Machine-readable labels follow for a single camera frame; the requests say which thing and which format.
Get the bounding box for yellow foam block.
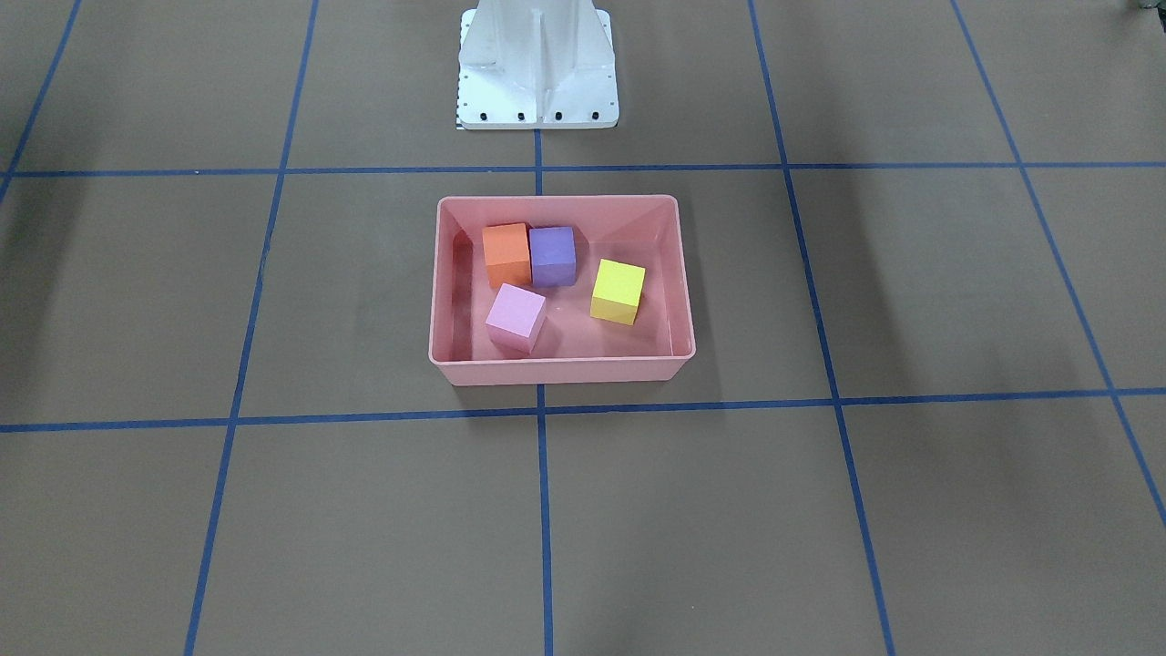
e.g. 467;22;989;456
588;259;647;325

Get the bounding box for light pink foam block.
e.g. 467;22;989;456
485;283;548;354

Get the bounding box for purple foam block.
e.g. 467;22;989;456
528;227;578;288

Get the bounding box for orange foam block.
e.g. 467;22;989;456
482;223;532;290

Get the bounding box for pink plastic bin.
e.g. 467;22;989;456
428;193;697;386

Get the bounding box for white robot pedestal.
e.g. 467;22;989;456
455;1;620;131

